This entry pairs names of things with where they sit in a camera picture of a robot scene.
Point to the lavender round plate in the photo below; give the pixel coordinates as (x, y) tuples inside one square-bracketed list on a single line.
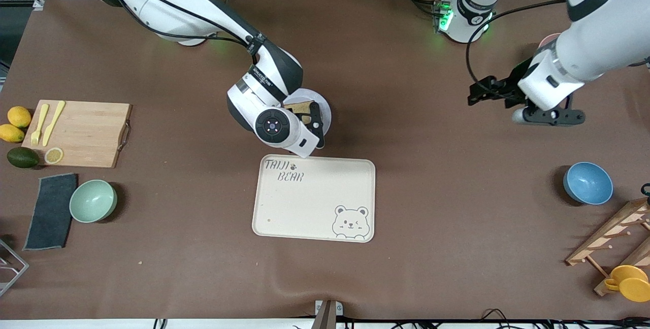
[(325, 103)]

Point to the mint green bowl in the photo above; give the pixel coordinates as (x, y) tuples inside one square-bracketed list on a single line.
[(93, 201)]

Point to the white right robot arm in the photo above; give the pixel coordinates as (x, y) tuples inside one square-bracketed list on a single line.
[(167, 4)]

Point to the dark grey cloth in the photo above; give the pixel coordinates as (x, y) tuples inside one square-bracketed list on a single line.
[(51, 212)]

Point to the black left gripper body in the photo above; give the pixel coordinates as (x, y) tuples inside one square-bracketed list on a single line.
[(514, 87)]

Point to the pink bowl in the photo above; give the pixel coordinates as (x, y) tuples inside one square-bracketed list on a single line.
[(548, 39)]

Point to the halved lemon slice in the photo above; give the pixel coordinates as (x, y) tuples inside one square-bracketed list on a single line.
[(54, 156)]

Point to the yellow lemon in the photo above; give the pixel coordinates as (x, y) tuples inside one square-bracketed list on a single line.
[(19, 117), (11, 133)]

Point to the blue bowl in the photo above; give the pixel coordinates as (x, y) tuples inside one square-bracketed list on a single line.
[(588, 183)]

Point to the yellow plastic knife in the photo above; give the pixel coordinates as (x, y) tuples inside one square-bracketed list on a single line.
[(53, 123)]

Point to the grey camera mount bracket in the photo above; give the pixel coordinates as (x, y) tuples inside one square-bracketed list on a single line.
[(327, 316)]

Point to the green avocado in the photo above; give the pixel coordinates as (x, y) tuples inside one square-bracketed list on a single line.
[(23, 158)]

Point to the wooden peg rack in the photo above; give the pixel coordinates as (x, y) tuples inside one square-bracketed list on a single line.
[(609, 237)]

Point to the yellow cup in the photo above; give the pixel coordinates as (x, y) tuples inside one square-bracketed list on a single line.
[(632, 283)]

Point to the wooden cutting board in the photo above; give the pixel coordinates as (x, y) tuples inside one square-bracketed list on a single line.
[(86, 136)]

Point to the cream bear print tray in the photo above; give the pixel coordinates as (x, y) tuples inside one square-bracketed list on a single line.
[(304, 207)]

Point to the yellow plastic fork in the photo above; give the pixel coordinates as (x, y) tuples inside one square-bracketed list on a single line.
[(39, 123)]

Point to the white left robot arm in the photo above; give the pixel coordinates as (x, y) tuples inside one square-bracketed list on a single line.
[(599, 39)]

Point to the brown bread slice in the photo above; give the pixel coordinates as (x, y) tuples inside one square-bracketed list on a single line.
[(297, 106)]

